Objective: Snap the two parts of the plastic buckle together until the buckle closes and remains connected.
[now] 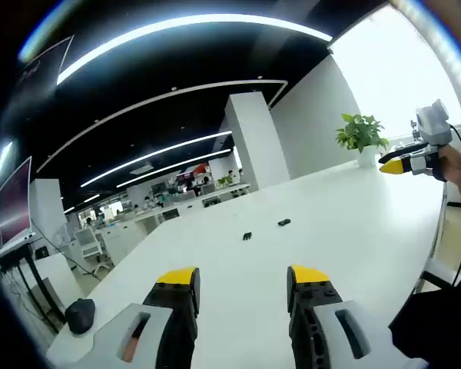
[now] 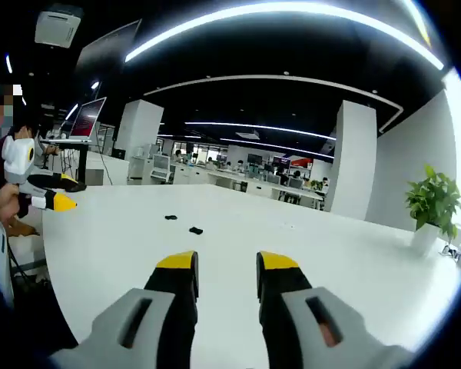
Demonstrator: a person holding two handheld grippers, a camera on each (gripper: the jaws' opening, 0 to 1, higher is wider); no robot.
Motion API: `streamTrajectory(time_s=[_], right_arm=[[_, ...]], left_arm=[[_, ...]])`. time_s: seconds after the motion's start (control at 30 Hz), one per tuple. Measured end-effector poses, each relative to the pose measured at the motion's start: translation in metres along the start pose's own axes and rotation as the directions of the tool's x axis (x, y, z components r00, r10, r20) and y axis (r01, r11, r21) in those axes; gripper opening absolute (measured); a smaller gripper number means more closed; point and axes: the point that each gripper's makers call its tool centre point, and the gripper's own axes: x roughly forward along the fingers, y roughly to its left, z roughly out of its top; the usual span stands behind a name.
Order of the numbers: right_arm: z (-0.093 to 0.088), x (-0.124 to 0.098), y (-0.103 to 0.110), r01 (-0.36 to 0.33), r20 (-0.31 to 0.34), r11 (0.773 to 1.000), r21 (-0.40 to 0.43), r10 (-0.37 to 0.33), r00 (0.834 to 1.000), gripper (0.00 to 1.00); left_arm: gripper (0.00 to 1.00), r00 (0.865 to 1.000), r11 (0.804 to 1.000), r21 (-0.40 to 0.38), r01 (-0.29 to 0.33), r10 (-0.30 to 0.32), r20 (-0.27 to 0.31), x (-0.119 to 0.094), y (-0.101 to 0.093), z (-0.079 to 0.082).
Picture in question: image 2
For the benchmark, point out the black socket plastic buckle part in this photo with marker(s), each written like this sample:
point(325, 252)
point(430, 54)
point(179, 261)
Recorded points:
point(196, 230)

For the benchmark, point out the white ceiling air conditioner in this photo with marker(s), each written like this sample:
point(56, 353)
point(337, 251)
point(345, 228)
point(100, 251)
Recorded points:
point(57, 27)

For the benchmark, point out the white kiosk machine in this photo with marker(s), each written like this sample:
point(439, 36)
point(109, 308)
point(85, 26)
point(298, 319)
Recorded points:
point(161, 167)

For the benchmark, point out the black pronged plastic buckle part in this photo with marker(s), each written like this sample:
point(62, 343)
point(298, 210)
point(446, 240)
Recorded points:
point(171, 217)

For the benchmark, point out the person's left hand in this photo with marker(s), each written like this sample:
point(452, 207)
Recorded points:
point(8, 203)

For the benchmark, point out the standing desk black legs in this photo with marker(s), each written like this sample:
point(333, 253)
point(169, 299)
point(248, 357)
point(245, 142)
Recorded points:
point(67, 142)

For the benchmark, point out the row of white office desks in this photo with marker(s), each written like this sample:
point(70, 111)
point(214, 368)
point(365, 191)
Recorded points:
point(223, 178)

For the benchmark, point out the hanging black monitor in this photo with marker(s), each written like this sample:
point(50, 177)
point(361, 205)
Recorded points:
point(107, 50)

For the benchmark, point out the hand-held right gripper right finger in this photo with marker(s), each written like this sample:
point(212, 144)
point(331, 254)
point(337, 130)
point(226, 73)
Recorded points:
point(292, 319)

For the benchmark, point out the open laptop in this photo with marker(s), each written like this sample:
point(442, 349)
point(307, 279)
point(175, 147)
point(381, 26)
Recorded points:
point(86, 117)

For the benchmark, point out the small metal object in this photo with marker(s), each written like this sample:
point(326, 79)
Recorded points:
point(455, 253)

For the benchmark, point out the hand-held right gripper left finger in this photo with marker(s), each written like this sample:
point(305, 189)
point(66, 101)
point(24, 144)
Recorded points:
point(146, 319)

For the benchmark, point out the potted green plant white pot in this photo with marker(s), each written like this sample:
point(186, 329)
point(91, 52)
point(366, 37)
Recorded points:
point(432, 196)

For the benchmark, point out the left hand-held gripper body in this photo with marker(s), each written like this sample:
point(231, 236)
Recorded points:
point(17, 159)

